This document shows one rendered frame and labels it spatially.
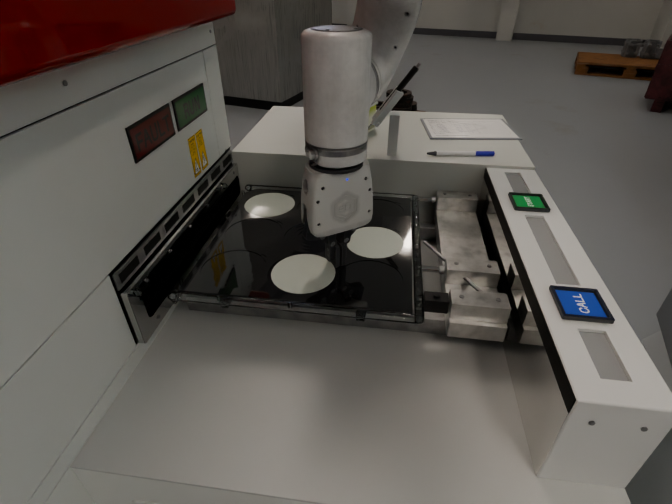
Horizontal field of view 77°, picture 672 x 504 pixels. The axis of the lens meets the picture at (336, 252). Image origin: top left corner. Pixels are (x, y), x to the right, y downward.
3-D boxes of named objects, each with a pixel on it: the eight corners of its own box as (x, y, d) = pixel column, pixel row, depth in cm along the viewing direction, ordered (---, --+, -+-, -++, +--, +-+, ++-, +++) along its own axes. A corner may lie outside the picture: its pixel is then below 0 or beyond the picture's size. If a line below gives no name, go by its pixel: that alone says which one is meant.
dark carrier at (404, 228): (178, 293, 62) (177, 290, 62) (248, 190, 90) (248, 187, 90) (412, 315, 58) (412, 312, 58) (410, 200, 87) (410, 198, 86)
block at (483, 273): (444, 283, 66) (447, 268, 65) (443, 270, 69) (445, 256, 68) (497, 288, 66) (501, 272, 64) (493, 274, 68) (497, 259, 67)
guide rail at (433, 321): (188, 310, 70) (185, 296, 68) (193, 302, 72) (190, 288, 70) (497, 340, 65) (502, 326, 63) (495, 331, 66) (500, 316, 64)
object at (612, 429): (537, 479, 47) (577, 402, 39) (473, 226, 92) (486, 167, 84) (626, 490, 46) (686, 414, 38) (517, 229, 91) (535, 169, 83)
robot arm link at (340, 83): (324, 123, 61) (293, 143, 54) (323, 20, 54) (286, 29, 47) (378, 131, 58) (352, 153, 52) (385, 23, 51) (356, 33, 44)
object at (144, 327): (135, 343, 60) (115, 293, 55) (236, 201, 96) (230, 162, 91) (146, 344, 60) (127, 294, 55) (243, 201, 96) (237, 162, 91)
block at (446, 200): (435, 209, 86) (437, 196, 85) (435, 202, 89) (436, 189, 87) (475, 212, 85) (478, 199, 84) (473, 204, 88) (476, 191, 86)
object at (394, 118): (368, 155, 88) (372, 89, 80) (370, 148, 91) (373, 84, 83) (398, 157, 87) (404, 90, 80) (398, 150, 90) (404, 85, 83)
